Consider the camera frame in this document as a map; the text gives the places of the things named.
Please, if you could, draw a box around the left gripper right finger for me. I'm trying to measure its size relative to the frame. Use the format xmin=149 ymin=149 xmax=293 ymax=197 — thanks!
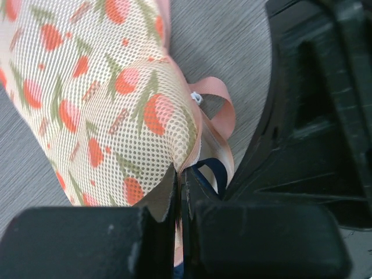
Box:
xmin=182 ymin=169 xmax=352 ymax=278

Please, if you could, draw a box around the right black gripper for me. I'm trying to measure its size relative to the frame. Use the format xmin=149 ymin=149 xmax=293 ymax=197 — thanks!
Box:
xmin=225 ymin=1 xmax=371 ymax=230

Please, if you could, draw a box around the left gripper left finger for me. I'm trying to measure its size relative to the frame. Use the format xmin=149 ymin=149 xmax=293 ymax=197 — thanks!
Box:
xmin=1 ymin=167 xmax=177 ymax=278

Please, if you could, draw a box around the navy blue bra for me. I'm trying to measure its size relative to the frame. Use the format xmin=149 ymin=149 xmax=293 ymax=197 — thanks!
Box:
xmin=173 ymin=158 xmax=227 ymax=278

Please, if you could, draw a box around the pink mesh laundry bag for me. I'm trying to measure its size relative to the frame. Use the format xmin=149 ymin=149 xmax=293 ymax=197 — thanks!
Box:
xmin=1 ymin=1 xmax=235 ymax=217

